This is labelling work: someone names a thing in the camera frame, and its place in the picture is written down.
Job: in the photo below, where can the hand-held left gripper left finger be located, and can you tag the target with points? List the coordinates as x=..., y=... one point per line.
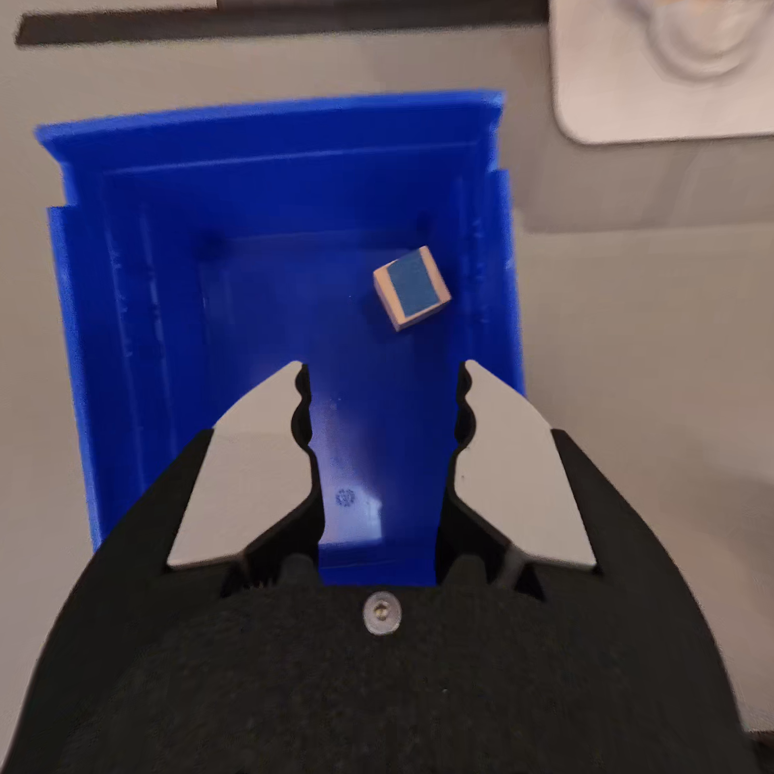
x=242, y=484

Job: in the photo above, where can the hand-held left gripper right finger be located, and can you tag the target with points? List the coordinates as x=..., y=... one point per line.
x=520, y=484

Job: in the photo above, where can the blue plastic bin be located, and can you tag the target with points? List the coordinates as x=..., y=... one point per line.
x=242, y=302

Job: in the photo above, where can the wooden cube with blue stripe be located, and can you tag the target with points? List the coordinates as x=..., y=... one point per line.
x=414, y=287

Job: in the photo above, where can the grey desk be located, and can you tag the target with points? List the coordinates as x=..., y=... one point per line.
x=635, y=302

